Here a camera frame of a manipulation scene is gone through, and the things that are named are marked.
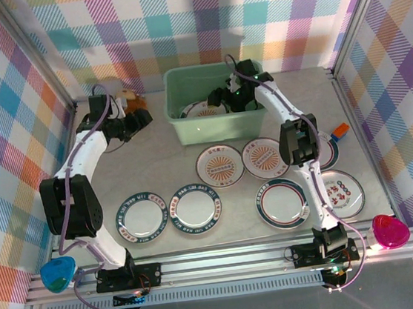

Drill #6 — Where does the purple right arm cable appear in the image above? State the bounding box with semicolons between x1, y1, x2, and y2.
223;40;374;302

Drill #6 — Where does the pink triangular plastic device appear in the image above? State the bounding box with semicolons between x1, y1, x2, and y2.
369;211;413;254

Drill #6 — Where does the dark lettered rim plate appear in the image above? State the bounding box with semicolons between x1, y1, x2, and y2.
112;189;171;247
165;180;226;241

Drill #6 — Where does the green plastic bin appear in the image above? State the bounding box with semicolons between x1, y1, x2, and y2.
159;57;271;148

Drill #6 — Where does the orange blue toy block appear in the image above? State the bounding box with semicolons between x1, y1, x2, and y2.
328;122;352;144

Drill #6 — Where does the black round controller board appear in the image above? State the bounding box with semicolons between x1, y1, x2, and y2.
320;264;353;294
111;290;147;309

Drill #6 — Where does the aluminium frame post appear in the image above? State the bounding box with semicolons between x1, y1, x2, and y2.
0;0;79;124
317;0;406;82

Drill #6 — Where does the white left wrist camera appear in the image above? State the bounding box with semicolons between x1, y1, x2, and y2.
109;95;129;121

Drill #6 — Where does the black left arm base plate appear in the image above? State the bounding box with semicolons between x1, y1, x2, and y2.
93;262;165;295

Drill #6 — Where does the blue triangular plastic device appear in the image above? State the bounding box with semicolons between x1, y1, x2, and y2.
38;253;82;295

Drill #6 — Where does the green red rimmed plate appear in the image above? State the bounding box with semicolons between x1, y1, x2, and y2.
314;127;343;172
252;174;314;233

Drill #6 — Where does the brown plush toy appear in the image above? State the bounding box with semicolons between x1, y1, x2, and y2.
114;86;149;116

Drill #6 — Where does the red characters white plate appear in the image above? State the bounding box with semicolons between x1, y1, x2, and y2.
316;166;368;222

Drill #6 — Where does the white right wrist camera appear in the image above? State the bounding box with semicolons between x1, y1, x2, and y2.
223;71;242;90

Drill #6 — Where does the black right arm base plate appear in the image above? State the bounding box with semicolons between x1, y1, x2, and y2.
289;236;361;269

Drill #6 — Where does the grey slotted cable duct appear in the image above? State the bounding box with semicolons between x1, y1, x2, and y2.
43;273;326;309

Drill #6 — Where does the orange sunburst white plate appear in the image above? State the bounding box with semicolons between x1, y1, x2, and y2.
239;134;288;182
179;98;231;120
193;142;248;193

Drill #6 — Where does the aluminium mounting rail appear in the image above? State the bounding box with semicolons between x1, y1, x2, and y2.
21;226;413;306

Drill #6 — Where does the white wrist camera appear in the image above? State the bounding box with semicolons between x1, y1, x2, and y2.
223;71;242;90
109;95;129;121

